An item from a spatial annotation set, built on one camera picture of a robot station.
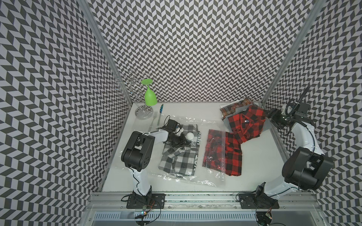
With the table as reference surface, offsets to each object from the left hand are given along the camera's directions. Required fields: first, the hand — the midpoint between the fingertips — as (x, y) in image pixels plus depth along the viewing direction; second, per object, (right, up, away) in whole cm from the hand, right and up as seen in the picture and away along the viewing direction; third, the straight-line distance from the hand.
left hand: (187, 145), depth 93 cm
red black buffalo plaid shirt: (+40, +14, -2) cm, 43 cm away
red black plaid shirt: (+22, -3, -9) cm, 24 cm away
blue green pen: (-22, +19, +16) cm, 33 cm away
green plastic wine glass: (-25, +32, -1) cm, 40 cm away
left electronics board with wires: (-20, -26, -26) cm, 42 cm away
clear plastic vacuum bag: (+9, -15, -13) cm, 22 cm away
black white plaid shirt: (-3, -8, -8) cm, 11 cm away
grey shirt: (+55, +12, +3) cm, 56 cm away
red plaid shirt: (+33, +25, +13) cm, 43 cm away
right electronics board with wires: (+39, -33, -22) cm, 56 cm away
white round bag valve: (+2, +6, +1) cm, 6 cm away
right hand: (+48, +19, -8) cm, 53 cm away
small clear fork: (-26, +20, +17) cm, 37 cm away
